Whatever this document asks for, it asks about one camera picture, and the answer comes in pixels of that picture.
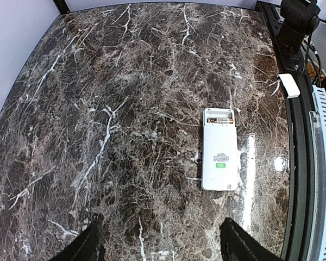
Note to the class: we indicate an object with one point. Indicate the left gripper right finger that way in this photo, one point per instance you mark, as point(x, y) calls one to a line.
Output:
point(237, 244)

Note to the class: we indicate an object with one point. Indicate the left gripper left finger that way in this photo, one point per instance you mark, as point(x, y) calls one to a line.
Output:
point(88, 245)

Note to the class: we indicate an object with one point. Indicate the white remote control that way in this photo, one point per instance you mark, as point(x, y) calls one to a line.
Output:
point(220, 161)

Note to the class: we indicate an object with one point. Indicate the gold black battery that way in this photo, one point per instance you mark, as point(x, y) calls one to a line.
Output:
point(219, 120)

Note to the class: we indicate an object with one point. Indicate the white battery cover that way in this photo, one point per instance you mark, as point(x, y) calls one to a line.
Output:
point(289, 85)

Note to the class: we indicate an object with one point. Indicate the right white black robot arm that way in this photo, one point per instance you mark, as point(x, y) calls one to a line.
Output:
point(300, 19)

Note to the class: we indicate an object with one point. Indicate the black front rail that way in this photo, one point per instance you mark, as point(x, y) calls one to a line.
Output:
point(298, 233)

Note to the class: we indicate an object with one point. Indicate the right black frame post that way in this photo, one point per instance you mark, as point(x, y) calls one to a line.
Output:
point(62, 6)

